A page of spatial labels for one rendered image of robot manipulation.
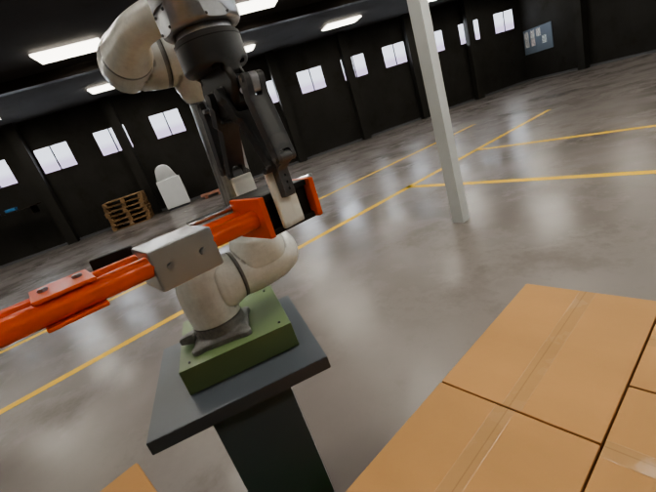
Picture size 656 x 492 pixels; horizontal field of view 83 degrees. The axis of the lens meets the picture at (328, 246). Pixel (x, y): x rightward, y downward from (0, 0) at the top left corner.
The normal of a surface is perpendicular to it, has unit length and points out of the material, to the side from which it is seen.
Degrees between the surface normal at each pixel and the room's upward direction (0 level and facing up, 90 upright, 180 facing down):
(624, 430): 0
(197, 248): 90
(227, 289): 92
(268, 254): 98
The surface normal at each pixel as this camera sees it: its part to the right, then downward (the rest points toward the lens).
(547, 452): -0.30, -0.90
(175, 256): 0.64, 0.06
